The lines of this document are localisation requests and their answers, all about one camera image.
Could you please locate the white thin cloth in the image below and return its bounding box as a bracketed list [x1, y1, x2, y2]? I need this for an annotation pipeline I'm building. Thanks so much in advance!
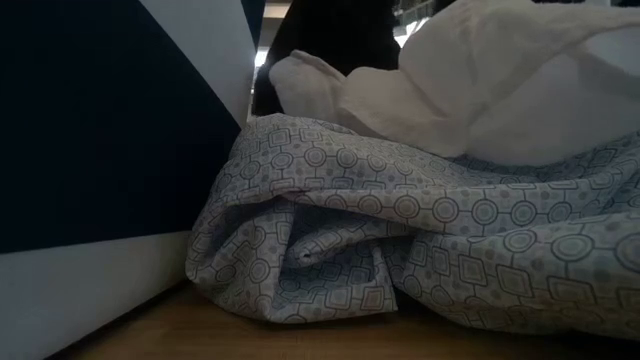
[397, 0, 640, 167]

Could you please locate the navy white striped fabric bin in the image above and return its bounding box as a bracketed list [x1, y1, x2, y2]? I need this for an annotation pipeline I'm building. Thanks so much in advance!
[0, 0, 257, 360]

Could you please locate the cream white towel cloth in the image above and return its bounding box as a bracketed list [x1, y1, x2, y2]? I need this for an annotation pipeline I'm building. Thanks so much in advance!
[268, 48, 471, 158]

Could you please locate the white geometric patterned cloth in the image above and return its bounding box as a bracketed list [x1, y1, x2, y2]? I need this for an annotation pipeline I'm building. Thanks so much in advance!
[184, 112, 640, 342]

